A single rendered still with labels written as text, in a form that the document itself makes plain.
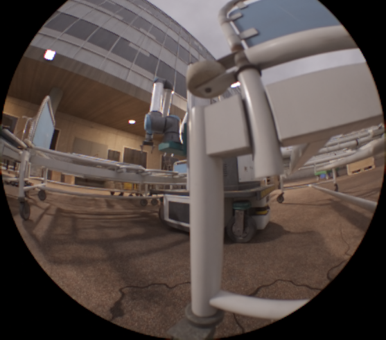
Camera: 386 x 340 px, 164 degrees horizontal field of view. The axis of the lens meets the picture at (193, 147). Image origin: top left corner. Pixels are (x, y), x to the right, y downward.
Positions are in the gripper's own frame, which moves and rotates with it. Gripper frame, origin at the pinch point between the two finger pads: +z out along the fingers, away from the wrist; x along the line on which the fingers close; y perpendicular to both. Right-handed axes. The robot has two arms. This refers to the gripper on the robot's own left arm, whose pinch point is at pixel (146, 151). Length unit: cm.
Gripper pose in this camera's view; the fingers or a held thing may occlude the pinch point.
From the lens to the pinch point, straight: 170.8
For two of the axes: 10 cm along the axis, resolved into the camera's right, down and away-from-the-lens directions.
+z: -1.7, 9.8, 1.1
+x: -7.6, -0.6, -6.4
